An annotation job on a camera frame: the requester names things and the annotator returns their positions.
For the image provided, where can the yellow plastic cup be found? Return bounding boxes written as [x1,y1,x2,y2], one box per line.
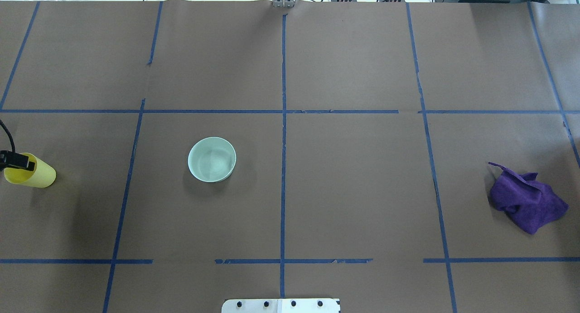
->
[4,153,56,188]

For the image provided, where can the purple cloth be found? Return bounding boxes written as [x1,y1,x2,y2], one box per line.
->
[488,162,569,235]

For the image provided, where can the mint green bowl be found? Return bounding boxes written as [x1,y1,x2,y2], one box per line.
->
[187,137,237,183]

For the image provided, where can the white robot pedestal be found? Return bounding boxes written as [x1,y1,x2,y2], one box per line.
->
[221,298,341,313]

